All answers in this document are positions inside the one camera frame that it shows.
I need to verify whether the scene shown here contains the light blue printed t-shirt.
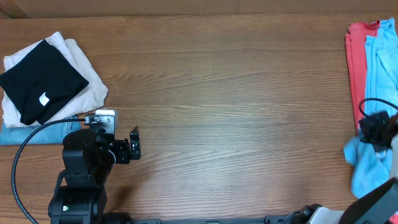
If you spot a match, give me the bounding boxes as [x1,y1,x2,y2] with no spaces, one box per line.
[343,18,397,198]

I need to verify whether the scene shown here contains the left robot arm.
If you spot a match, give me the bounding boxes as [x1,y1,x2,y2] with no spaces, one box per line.
[48,126,141,224]

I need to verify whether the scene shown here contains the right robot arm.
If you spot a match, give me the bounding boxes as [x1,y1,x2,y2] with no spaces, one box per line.
[281,111,397,223]

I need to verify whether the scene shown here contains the folded beige garment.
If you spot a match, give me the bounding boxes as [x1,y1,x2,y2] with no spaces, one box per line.
[2,32,108,128]

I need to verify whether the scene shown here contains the folded blue jeans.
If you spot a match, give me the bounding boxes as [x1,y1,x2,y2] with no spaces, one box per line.
[1,115,81,146]

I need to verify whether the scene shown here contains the red t-shirt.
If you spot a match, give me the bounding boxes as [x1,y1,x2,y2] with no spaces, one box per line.
[345,20,381,130]

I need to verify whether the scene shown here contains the folded black garment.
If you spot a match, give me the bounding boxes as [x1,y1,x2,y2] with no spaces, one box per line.
[1,40,89,125]

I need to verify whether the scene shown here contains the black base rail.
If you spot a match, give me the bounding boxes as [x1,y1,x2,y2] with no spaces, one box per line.
[129,215,292,224]

